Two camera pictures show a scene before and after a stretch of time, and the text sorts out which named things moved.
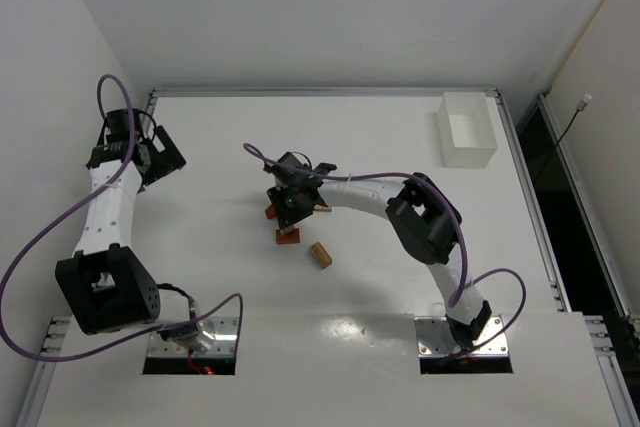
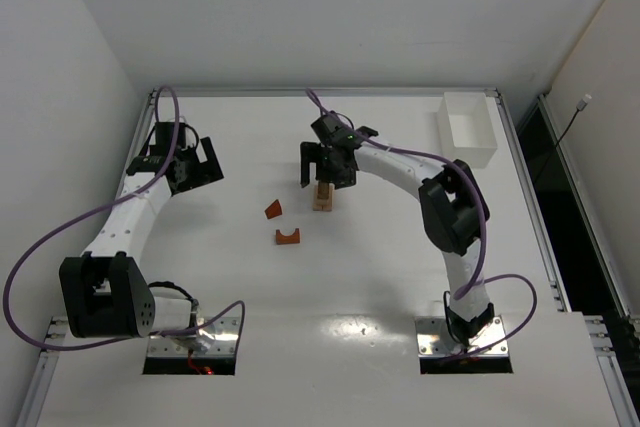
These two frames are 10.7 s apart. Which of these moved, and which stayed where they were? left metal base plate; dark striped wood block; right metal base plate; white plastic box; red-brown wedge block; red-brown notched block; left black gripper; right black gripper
Moved: left black gripper; dark striped wood block; right black gripper
Stayed: red-brown wedge block; white plastic box; red-brown notched block; left metal base plate; right metal base plate
